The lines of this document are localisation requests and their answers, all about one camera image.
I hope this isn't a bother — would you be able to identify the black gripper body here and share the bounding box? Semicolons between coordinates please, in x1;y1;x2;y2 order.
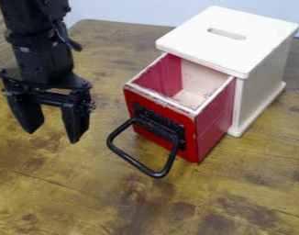
0;30;92;106

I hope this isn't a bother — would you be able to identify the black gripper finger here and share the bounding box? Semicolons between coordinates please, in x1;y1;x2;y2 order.
61;91;96;143
5;93;44;134

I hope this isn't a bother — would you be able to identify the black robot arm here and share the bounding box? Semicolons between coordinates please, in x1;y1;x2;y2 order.
0;0;94;143

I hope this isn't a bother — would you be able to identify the red wooden drawer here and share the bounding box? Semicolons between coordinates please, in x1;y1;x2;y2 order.
124;53;236;163

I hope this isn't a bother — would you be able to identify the white wooden box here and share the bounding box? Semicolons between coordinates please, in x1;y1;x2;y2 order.
156;6;299;137

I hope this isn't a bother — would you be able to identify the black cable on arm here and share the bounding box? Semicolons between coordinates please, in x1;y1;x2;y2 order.
52;19;82;52

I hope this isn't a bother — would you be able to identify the black metal drawer handle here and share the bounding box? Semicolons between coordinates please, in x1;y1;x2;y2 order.
105;104;187;179

